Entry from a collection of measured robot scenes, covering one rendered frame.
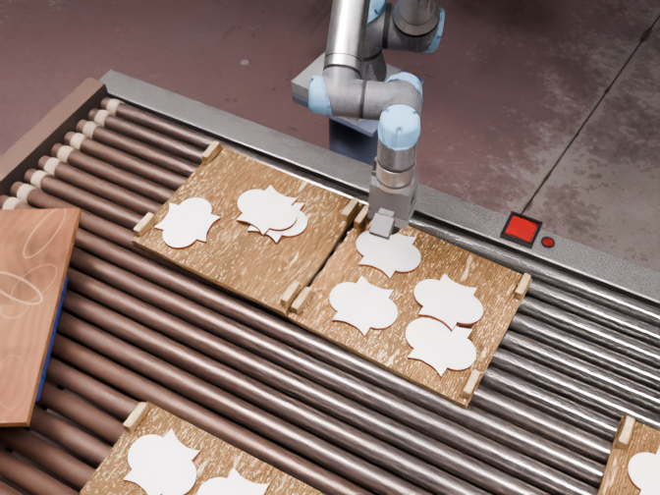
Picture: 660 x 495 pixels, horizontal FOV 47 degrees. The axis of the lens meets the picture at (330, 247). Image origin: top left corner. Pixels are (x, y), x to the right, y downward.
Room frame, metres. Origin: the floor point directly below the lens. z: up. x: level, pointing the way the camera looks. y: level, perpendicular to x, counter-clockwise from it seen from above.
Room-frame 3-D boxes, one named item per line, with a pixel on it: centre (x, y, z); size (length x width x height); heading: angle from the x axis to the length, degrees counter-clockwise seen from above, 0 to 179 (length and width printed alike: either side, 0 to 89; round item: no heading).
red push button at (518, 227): (1.11, -0.44, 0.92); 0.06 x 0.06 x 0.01; 62
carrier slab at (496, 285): (0.91, -0.18, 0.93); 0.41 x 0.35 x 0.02; 59
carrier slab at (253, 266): (1.13, 0.19, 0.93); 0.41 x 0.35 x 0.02; 60
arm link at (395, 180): (1.03, -0.13, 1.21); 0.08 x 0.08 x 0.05
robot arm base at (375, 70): (1.67, -0.09, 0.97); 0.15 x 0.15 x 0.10
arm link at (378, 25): (1.68, -0.10, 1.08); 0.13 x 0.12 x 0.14; 81
